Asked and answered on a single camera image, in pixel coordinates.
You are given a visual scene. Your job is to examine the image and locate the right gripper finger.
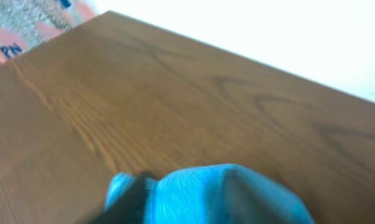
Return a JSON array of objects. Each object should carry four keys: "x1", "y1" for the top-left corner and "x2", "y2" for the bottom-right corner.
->
[{"x1": 90, "y1": 170, "x2": 154, "y2": 224}]

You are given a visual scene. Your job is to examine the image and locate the colourful patterned floor mat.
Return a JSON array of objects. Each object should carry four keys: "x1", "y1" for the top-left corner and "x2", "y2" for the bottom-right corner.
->
[{"x1": 0, "y1": 0, "x2": 98, "y2": 64}]

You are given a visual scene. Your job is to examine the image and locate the blue cloth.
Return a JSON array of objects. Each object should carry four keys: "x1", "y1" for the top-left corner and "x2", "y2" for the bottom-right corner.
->
[{"x1": 104, "y1": 163, "x2": 316, "y2": 224}]

